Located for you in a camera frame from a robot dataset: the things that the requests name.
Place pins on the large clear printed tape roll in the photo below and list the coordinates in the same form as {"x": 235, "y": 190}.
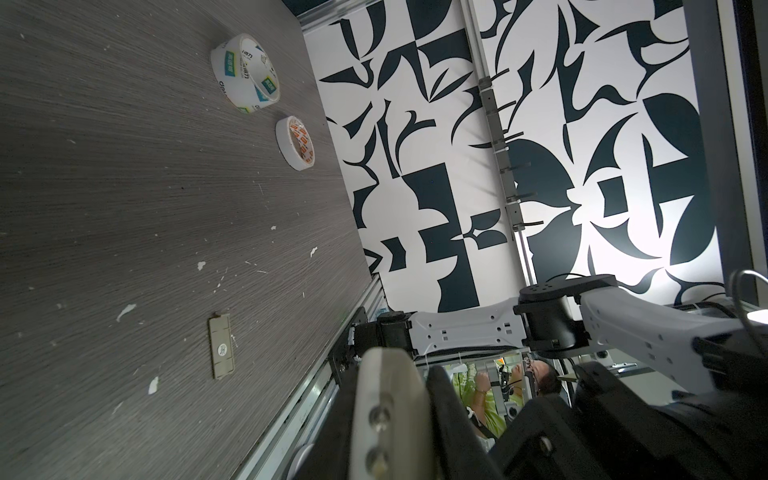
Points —
{"x": 245, "y": 74}

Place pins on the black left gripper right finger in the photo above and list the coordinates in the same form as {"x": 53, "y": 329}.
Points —
{"x": 458, "y": 450}

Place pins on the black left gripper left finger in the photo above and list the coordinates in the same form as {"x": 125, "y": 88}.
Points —
{"x": 327, "y": 432}

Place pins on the black wall hook rack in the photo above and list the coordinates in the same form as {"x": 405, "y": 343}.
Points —
{"x": 500, "y": 137}

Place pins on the small white orange tape roll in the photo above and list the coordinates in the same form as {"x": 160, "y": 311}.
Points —
{"x": 295, "y": 144}

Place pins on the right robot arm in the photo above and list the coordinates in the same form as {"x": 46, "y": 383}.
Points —
{"x": 701, "y": 354}

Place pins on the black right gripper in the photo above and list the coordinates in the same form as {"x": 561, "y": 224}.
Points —
{"x": 609, "y": 432}

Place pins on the grey remote battery cover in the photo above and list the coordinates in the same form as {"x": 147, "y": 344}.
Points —
{"x": 222, "y": 353}

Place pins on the person in green shirt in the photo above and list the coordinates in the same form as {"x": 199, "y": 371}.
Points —
{"x": 493, "y": 394}

